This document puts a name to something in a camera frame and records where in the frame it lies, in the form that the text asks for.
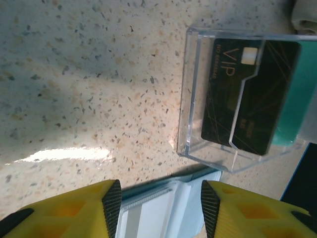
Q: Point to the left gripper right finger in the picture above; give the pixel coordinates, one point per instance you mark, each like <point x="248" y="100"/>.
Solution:
<point x="247" y="213"/>

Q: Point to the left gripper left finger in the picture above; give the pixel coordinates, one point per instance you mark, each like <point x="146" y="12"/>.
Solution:
<point x="69" y="213"/>

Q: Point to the clear acrylic card box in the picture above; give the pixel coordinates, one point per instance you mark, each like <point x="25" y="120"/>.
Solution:
<point x="193" y="99"/>

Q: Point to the grey-striped white card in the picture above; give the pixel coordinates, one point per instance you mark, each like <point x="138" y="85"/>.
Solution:
<point x="138" y="220"/>

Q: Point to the black VIP card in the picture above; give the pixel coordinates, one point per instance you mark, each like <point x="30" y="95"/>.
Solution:
<point x="260" y="99"/>

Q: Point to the teal green card stack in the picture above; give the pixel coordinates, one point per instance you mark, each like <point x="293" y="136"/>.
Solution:
<point x="302" y="99"/>

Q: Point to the beige cloth pouch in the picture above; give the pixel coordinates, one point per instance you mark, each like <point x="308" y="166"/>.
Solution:
<point x="305" y="17"/>

